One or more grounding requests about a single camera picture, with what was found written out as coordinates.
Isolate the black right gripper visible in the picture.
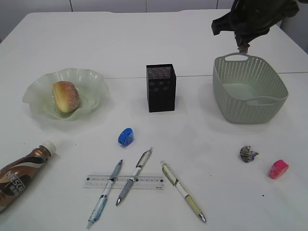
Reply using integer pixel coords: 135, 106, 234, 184
211, 0, 299, 47

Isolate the grey blue paper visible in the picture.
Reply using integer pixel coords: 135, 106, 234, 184
239, 146, 259, 163

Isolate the sugared bread roll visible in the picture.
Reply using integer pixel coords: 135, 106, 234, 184
52, 81, 80, 113

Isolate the brown coffee bottle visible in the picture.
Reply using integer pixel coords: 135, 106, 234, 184
0, 141, 56, 211

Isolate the pink white paper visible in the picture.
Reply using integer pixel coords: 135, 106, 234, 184
238, 44, 249, 54

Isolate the green woven plastic basket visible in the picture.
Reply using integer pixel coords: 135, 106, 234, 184
213, 54, 289, 124

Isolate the black mesh pen holder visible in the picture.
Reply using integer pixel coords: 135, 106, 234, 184
146, 64, 176, 113

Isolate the pink pencil sharpener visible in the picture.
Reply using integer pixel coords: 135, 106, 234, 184
268, 160, 289, 180

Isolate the blue pencil sharpener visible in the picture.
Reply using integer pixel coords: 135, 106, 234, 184
118, 128, 134, 147

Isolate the beige green pen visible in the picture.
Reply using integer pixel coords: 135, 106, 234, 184
160, 160, 207, 223

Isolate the pale green glass plate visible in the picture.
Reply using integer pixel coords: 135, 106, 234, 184
23, 68, 108, 121

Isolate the grey white pen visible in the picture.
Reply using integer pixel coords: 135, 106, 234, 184
115, 147, 153, 206

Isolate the light blue pen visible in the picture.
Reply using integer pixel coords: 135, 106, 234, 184
87, 159, 123, 230

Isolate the clear plastic ruler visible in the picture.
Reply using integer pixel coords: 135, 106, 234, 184
83, 175, 165, 190

